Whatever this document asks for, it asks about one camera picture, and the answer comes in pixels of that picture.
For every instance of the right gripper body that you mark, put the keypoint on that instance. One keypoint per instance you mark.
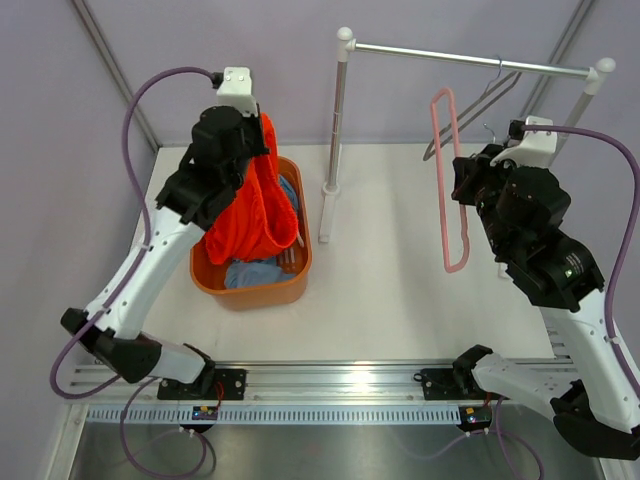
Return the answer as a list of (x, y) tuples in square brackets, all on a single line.
[(485, 187)]

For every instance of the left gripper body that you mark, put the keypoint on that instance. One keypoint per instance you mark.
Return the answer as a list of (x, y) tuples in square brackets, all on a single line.
[(252, 144)]

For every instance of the orange shorts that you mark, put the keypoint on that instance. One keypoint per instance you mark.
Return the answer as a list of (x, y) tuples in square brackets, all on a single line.
[(261, 222)]

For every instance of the grey hanger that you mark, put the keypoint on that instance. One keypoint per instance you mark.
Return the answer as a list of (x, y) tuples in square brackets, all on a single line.
[(494, 90)]

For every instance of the pink hanger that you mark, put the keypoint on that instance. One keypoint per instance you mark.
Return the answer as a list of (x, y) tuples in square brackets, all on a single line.
[(454, 260)]

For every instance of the light blue shorts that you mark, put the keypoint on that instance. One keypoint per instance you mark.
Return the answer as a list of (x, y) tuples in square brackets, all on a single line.
[(265, 271)]

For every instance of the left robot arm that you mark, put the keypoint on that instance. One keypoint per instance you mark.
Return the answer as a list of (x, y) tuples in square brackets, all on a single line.
[(111, 326)]

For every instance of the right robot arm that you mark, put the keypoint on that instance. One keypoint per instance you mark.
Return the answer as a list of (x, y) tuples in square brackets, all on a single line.
[(599, 413)]

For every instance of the orange plastic basket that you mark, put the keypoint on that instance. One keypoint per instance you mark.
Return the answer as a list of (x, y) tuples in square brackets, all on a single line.
[(297, 260)]

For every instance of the white metal clothes rack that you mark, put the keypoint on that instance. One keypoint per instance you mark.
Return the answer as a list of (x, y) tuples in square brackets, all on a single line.
[(593, 78)]

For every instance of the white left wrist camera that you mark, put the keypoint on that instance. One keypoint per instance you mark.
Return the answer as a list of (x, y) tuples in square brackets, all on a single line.
[(234, 87)]

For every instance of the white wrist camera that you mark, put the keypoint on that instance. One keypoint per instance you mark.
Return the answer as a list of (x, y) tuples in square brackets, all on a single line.
[(234, 87), (528, 148)]

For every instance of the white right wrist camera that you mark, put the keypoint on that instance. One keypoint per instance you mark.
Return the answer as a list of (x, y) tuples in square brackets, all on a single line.
[(528, 148)]

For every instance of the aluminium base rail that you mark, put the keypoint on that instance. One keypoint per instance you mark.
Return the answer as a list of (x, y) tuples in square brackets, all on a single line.
[(332, 383)]

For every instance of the white slotted cable duct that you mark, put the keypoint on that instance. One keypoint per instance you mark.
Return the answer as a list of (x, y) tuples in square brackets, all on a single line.
[(235, 414)]

